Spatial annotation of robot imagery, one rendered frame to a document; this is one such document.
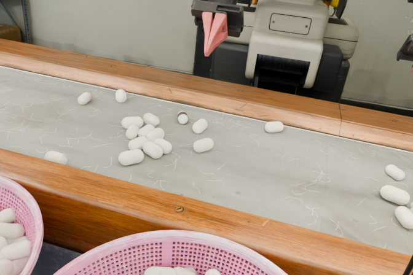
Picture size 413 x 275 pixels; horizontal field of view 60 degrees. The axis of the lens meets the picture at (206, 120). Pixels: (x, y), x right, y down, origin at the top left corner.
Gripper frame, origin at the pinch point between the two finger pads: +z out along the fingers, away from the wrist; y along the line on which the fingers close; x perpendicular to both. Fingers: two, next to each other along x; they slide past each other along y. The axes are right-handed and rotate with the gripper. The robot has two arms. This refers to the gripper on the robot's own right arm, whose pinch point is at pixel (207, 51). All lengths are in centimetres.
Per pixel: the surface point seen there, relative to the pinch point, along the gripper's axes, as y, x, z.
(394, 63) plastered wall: 83, 160, -119
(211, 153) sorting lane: 6.4, -1.7, 20.3
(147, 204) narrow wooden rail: 3.0, -15.3, 32.3
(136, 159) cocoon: -3.0, -8.0, 25.7
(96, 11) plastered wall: -133, 144, -113
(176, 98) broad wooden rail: -5.5, 8.1, 7.3
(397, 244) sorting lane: 32.8, -8.3, 28.4
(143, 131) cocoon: -5.2, -3.8, 19.7
